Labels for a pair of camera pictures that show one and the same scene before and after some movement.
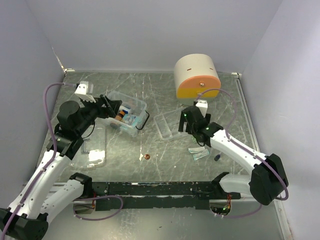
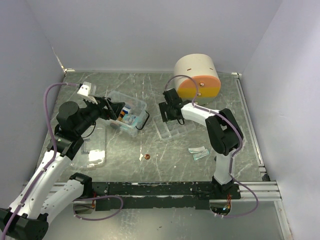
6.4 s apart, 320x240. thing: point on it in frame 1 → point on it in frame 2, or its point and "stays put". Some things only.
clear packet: x=196 y=150 stays put
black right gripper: x=182 y=120 → x=164 y=107
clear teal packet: x=201 y=154 stays put
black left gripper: x=112 y=109 stays put
